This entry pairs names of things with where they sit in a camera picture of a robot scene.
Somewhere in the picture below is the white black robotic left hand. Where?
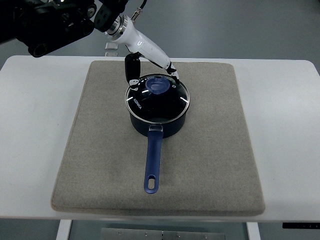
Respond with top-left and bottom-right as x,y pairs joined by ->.
106,15 -> 180,91

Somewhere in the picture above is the glass pot lid blue knob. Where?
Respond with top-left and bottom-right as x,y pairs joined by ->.
125,74 -> 190,123

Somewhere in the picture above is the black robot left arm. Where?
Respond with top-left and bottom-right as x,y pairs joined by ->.
0,0 -> 128,58

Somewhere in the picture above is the clear floor plate upper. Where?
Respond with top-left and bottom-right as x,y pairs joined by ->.
104,42 -> 118,51

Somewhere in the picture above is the clear floor plate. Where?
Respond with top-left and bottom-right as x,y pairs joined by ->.
104,42 -> 118,51
104,51 -> 118,57

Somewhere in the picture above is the clear floor plate lower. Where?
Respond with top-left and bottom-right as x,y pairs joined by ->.
104,51 -> 118,57

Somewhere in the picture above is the beige fabric mat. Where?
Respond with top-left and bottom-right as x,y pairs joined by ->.
51,60 -> 265,217

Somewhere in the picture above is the white table leg left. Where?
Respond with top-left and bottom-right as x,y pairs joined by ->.
56,219 -> 72,240

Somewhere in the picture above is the white table leg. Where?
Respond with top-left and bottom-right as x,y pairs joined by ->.
246,222 -> 261,240
56,219 -> 72,240

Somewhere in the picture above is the white table leg right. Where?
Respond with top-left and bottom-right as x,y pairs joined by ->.
246,222 -> 261,240

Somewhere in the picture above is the black table control panel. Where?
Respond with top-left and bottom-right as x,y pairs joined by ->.
282,222 -> 320,230

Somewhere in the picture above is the dark pot with blue handle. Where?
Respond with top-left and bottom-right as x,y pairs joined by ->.
127,109 -> 187,194

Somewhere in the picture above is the metal base plate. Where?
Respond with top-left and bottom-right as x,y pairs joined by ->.
100,228 -> 226,240

